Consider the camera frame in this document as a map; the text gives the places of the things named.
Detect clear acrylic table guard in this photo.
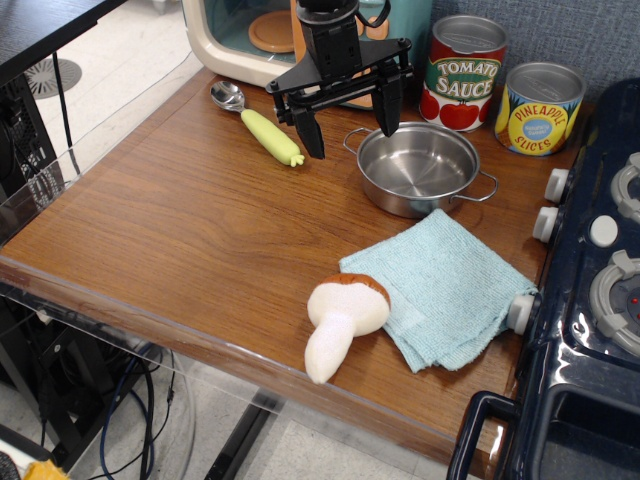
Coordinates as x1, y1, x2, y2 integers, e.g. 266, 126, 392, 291
0, 49, 281, 416

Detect white brown plush mushroom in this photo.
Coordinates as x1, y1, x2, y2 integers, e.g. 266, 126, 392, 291
304, 273, 391, 384

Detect dark blue toy stove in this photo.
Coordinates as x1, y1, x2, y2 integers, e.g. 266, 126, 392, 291
448, 79, 639, 479

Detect blue cable under table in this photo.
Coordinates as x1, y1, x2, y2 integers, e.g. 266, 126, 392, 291
99, 357, 156, 480

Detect black computer tower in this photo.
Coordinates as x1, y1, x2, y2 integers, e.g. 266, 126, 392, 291
0, 72, 66, 211

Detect tomato sauce can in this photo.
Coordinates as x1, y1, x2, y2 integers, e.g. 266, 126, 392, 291
419, 15, 509, 132

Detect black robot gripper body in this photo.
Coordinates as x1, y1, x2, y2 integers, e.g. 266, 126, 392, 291
266, 1, 413, 125

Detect small steel pot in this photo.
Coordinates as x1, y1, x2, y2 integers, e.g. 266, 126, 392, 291
343, 121, 499, 219

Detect black cable under table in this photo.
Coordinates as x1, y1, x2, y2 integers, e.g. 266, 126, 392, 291
102, 349, 177, 480

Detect teal cream toy microwave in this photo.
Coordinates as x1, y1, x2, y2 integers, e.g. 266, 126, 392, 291
182, 1, 432, 87

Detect white stove knob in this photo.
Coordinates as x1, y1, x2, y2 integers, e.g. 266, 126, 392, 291
506, 294, 536, 336
544, 168, 570, 204
532, 207, 559, 243

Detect spoon with green handle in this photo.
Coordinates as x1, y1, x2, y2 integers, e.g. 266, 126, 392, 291
210, 81, 305, 167

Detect white stove knob top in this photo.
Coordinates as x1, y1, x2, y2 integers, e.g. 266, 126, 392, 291
544, 168, 570, 204

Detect white stove knob bottom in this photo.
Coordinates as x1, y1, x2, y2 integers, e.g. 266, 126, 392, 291
506, 294, 536, 336

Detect black desk at left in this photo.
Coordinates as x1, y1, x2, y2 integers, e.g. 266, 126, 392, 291
1, 0, 124, 86

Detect light blue folded cloth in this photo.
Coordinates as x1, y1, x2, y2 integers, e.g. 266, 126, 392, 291
339, 210, 537, 373

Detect white stove knob middle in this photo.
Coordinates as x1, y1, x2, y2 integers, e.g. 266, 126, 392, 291
532, 207, 559, 243

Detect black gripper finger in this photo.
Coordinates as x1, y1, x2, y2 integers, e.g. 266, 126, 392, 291
293, 107, 325, 159
371, 78, 403, 137

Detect pineapple slices can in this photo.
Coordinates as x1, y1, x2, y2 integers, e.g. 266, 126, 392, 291
494, 62, 587, 157

